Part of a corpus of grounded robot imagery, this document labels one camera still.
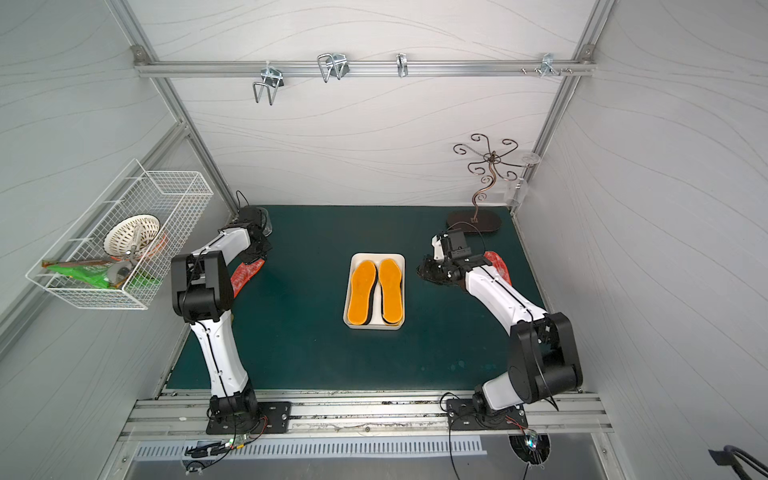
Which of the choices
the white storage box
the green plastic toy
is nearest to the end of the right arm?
the white storage box

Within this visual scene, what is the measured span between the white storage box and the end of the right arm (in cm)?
19

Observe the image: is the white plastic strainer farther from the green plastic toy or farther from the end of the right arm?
the end of the right arm

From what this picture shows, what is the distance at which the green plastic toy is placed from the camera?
0.55 m

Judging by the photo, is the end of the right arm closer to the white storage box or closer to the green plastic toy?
the white storage box

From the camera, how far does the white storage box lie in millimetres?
900

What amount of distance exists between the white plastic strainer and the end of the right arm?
2.12 feet

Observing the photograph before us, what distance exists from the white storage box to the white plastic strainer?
0.53m

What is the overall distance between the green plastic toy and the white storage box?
49 centimetres

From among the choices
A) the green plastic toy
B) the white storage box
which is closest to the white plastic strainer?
the green plastic toy

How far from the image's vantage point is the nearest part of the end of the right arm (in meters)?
0.64
